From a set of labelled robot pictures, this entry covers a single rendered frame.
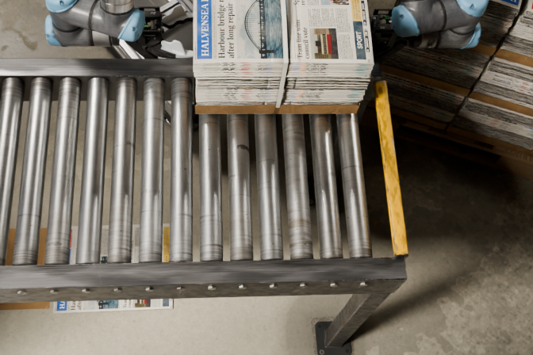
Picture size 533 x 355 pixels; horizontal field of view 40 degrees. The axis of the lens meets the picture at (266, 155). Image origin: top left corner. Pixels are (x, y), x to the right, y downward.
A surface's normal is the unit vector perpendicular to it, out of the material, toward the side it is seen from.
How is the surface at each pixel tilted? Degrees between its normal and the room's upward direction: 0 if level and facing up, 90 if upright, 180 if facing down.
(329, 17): 2
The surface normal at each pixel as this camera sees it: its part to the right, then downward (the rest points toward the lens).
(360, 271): 0.07, -0.42
